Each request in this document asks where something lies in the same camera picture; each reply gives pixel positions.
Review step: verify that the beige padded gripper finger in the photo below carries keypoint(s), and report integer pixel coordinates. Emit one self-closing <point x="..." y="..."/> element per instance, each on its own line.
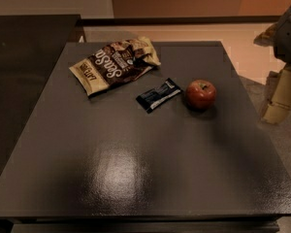
<point x="277" y="104"/>

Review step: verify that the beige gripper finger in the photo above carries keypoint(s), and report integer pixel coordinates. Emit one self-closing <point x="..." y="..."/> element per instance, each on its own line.
<point x="267" y="37"/>

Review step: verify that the red apple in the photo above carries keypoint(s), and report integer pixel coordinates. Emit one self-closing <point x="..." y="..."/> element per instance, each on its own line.
<point x="200" y="95"/>

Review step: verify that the black snack bar wrapper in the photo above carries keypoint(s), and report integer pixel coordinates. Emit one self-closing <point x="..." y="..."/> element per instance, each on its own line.
<point x="153" y="98"/>

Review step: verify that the brown snack chip bag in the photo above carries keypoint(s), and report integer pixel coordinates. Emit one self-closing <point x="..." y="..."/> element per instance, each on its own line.
<point x="116" y="64"/>

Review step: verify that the dark side table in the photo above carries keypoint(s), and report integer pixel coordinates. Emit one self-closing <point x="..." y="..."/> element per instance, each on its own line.
<point x="29" y="49"/>

